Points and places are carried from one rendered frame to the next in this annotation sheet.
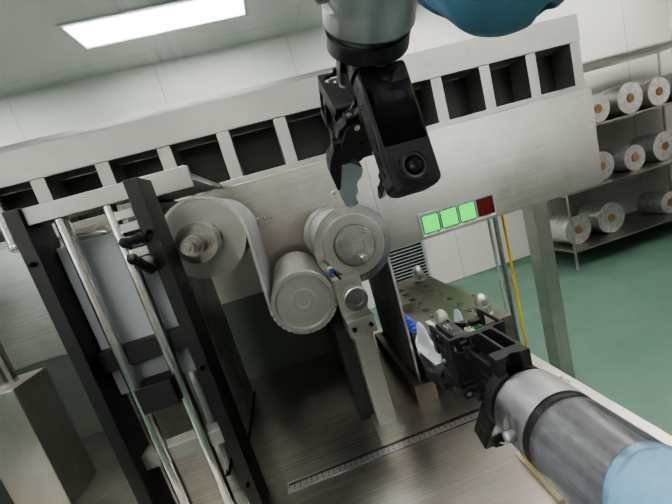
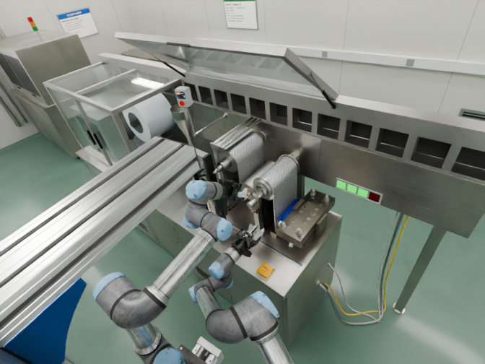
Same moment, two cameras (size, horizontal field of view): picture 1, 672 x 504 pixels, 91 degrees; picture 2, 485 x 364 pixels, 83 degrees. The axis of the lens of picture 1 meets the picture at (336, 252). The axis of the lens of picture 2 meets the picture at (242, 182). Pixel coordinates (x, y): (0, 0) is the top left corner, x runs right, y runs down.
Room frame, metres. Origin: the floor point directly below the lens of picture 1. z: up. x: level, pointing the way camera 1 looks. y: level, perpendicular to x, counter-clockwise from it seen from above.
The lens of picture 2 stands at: (-0.14, -0.87, 2.25)
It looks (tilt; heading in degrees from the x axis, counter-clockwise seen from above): 40 degrees down; 53
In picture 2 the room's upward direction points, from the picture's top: 9 degrees counter-clockwise
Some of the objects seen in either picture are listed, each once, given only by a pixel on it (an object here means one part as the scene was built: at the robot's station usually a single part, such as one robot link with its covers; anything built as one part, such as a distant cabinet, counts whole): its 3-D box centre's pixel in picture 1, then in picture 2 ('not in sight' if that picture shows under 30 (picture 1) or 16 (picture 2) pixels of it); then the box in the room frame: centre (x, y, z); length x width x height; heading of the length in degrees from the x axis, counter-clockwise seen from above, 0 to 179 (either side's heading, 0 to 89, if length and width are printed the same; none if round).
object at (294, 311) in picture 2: not in sight; (192, 214); (0.54, 0.90, 0.43); 2.52 x 0.64 x 0.86; 97
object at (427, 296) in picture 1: (431, 309); (306, 216); (0.79, -0.19, 1.00); 0.40 x 0.16 x 0.06; 7
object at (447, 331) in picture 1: (485, 365); (242, 243); (0.34, -0.13, 1.12); 0.12 x 0.08 x 0.09; 7
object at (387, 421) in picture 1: (368, 355); (256, 216); (0.56, -0.01, 1.05); 0.06 x 0.05 x 0.31; 7
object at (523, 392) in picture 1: (537, 415); (231, 254); (0.26, -0.14, 1.11); 0.08 x 0.05 x 0.08; 97
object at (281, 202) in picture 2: (381, 287); (286, 198); (0.73, -0.08, 1.11); 0.23 x 0.01 x 0.18; 7
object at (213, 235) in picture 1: (200, 241); (224, 165); (0.55, 0.21, 1.33); 0.06 x 0.06 x 0.06; 7
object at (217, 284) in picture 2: not in sight; (221, 279); (0.17, -0.14, 1.01); 0.11 x 0.08 x 0.11; 167
